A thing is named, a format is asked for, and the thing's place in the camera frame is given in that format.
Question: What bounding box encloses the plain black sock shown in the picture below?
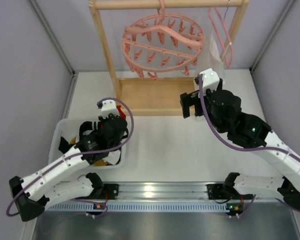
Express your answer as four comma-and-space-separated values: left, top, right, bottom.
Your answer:
58, 136, 73, 154

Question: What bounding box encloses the pink round clip hanger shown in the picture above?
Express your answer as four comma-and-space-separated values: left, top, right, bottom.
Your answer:
121, 0, 205, 81

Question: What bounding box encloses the red sock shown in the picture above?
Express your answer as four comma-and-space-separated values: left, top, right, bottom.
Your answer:
116, 105, 127, 120

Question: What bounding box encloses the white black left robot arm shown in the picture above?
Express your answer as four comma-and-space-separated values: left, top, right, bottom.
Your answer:
8, 114, 129, 222

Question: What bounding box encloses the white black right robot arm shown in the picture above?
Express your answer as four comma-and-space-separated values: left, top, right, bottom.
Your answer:
180, 87, 300, 212

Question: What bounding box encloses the pink clothes hanger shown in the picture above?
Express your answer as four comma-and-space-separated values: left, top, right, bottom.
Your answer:
207, 6, 234, 69

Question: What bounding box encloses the white folded sock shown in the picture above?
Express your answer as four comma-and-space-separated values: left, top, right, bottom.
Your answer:
106, 151, 121, 165

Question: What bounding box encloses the yellow sock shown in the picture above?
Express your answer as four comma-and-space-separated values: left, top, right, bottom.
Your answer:
69, 136, 109, 167

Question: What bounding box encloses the wooden clothes rack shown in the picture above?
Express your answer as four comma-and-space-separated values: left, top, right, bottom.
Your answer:
88, 0, 249, 116

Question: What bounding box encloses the white plastic basket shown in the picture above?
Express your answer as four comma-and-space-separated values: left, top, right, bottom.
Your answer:
48, 118, 127, 172

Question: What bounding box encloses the white hanging cloth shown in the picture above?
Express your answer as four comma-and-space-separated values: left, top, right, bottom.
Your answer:
195, 30, 225, 80

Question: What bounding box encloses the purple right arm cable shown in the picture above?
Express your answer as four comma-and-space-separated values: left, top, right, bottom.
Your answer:
197, 73, 300, 216

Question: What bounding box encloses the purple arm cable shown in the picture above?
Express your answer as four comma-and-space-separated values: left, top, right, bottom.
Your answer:
197, 73, 300, 216
6, 97, 135, 217

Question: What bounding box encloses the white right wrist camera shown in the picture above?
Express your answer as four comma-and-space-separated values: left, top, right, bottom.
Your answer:
194, 68, 223, 95

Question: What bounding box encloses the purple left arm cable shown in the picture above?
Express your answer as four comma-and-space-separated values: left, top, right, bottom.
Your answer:
6, 97, 135, 217

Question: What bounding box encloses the aluminium rail base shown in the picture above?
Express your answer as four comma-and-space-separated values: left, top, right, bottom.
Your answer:
34, 181, 284, 217

